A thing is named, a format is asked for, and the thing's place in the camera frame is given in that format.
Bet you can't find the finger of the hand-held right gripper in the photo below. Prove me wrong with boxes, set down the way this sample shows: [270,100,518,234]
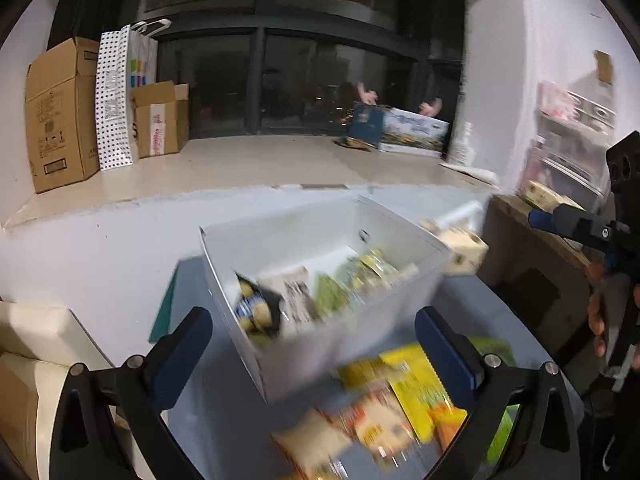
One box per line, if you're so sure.
[528,203,619,252]

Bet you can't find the floral cloth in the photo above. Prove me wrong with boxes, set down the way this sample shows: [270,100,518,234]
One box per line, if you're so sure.
[536,80,583,122]

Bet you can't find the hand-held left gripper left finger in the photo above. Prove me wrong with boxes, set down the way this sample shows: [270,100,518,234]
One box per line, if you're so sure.
[50,306,221,480]

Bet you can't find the blue tablecloth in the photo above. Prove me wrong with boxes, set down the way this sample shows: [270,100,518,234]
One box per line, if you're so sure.
[149,255,586,480]

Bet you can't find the brown flat packet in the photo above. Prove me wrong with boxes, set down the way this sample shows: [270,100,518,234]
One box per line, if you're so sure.
[334,136,379,152]

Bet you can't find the clear plastic drawer unit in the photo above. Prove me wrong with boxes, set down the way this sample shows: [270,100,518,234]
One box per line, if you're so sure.
[520,80,617,211]

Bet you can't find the large brown cardboard box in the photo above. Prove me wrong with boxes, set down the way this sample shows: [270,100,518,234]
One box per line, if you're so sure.
[25,36,102,195]

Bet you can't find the small yellow-green snack packet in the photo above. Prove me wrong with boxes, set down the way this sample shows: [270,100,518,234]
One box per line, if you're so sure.
[359,249,418,288]

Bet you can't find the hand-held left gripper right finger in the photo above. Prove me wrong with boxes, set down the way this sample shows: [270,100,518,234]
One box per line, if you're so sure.
[414,306,584,480]

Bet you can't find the black snack packet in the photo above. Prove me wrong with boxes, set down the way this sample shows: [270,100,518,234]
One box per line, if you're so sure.
[235,272,285,348]

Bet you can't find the white plastic bottle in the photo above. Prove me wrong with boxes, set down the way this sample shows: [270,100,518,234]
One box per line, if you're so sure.
[446,121,474,166]

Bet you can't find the small brown cardboard box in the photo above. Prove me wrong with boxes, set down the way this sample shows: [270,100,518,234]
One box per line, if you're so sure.
[131,80,191,159]

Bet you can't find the printed landscape carton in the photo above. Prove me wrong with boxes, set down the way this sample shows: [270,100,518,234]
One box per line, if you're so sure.
[348,101,450,156]

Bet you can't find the flat brown cardboard sheet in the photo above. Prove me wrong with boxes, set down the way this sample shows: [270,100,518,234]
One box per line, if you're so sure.
[0,355,42,480]

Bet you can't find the light green snack packet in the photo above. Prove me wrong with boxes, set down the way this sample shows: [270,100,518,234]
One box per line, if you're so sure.
[470,336,521,463]

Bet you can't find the white tube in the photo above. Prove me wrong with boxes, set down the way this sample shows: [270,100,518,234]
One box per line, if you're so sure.
[439,160,499,184]

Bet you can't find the pale yellow tissue box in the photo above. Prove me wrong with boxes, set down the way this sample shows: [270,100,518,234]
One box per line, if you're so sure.
[519,181,587,214]

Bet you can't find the beige windowsill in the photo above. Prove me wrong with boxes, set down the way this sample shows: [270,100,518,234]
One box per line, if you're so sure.
[2,135,501,232]

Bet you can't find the beige snack packet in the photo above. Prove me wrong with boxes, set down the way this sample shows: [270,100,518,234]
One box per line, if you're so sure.
[272,410,353,480]

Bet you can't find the orange snack packet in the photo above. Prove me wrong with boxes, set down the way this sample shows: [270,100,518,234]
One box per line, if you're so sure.
[322,392,418,461]

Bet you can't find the person's right hand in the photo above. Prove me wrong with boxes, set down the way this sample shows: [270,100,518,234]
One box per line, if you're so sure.
[587,260,612,357]

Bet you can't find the white cardboard box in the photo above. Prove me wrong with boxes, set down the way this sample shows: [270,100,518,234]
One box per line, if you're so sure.
[199,194,453,403]

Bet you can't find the yellow tissue pack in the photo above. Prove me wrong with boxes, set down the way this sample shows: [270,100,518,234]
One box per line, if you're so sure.
[421,220,489,276]

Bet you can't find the white bag with coloured squares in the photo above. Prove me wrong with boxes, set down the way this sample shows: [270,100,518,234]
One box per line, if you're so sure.
[127,18,173,116]

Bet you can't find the white printed snack packet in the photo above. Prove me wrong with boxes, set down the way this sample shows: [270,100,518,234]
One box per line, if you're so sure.
[257,266,317,323]

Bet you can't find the dark window frame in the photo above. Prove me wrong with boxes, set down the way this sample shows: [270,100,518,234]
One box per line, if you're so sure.
[52,0,468,140]

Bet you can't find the polka-dot paper bag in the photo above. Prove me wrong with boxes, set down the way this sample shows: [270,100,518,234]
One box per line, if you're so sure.
[95,25,139,171]

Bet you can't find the yellow snack packet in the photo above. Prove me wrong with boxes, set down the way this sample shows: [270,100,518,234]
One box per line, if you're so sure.
[340,344,453,443]

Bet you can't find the dark green board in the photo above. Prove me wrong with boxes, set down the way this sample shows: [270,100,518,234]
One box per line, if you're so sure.
[149,260,182,346]

